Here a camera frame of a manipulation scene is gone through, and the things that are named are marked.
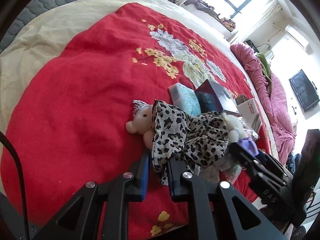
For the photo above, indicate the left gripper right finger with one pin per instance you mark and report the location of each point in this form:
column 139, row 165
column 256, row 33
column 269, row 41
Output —
column 177, row 177

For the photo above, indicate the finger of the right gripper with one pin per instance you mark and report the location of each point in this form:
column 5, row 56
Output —
column 243, row 158

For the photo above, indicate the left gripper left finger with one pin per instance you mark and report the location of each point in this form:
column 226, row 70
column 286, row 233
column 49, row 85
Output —
column 139, row 182

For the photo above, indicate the leopard print scarf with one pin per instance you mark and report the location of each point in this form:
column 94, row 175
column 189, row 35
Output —
column 197, row 141

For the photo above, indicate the pink teddy bear toy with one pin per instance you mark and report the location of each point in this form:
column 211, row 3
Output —
column 142, row 122

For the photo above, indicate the teal tissue pack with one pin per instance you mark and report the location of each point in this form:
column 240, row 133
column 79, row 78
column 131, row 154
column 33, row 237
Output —
column 185, row 99

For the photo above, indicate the white plush doll purple dress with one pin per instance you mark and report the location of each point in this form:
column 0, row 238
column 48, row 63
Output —
column 236, row 133

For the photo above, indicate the red white tissue box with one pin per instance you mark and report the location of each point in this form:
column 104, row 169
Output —
column 249, row 111

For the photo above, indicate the pink quilted comforter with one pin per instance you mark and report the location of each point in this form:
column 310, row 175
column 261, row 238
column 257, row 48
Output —
column 272, row 98

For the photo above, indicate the dark blue box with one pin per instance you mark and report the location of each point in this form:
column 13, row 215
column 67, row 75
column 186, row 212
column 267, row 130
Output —
column 214, row 97

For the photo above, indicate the red floral blanket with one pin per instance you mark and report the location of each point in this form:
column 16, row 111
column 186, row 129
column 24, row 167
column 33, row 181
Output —
column 67, row 154

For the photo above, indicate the green cloth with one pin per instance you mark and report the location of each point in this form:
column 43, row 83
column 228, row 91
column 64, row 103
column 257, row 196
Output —
column 265, row 66

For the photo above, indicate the clothes pile on windowsill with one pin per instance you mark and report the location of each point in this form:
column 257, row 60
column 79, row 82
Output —
column 204, row 7

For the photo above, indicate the beige bed sheet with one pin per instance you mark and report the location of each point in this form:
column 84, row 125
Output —
column 46, row 36

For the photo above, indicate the wall mounted television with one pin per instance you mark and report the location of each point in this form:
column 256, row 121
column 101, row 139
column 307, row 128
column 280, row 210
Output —
column 304, row 90

